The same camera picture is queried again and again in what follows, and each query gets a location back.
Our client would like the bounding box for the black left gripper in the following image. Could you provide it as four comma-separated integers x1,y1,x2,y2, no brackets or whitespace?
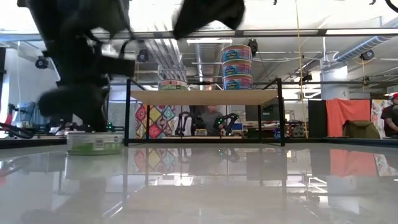
37,32,137,134

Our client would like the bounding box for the Wild Planet blue seafood can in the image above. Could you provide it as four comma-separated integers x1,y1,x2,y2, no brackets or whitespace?
221,60,253,77
221,74,254,91
221,44,253,63

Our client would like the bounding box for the Bumble Bee light tuna can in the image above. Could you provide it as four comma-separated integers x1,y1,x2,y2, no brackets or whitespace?
157,79,188,91
66,131,124,157

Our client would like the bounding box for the black hanging ceiling device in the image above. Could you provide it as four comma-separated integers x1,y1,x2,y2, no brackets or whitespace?
248,38,259,60

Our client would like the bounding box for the red tool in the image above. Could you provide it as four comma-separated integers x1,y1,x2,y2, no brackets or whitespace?
3,103,16,125

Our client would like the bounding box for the colourful patchwork quilt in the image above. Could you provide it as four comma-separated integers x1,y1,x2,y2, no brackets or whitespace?
134,105,177,139

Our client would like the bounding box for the person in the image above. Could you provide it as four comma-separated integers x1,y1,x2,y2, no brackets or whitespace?
380,92,398,140
198,105,225,137

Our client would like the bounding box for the black computer monitor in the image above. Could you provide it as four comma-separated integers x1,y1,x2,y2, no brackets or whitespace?
244,98,285,124

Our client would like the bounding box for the black partition panel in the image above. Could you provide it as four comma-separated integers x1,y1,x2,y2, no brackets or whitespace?
307,99,328,138

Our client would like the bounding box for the orange hanging cloth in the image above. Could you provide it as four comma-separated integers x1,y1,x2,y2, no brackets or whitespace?
325,99,372,138

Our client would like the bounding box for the olive green jacket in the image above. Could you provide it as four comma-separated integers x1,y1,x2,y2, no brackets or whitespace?
343,119,381,139

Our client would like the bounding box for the floral patterned cloth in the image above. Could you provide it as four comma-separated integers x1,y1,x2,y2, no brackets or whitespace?
371,99,393,134

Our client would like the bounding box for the silver air duct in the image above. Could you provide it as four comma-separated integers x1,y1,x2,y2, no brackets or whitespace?
334,34,398,63
193,42,225,91

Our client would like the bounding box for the black round ceiling camera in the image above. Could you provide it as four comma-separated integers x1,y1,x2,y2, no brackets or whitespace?
136,49,150,63
359,49,376,62
34,55,50,70

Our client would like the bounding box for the wooden shelf black metal frame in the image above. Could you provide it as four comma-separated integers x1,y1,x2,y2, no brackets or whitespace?
123,77,285,147

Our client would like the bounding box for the yellow hanging rope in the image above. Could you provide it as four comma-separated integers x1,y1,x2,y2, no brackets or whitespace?
294,0,309,139

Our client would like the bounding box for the black aluminium table frame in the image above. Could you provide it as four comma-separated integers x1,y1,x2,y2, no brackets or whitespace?
0,136,398,149

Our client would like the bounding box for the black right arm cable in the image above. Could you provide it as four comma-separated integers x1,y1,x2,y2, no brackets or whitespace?
368,0,398,14

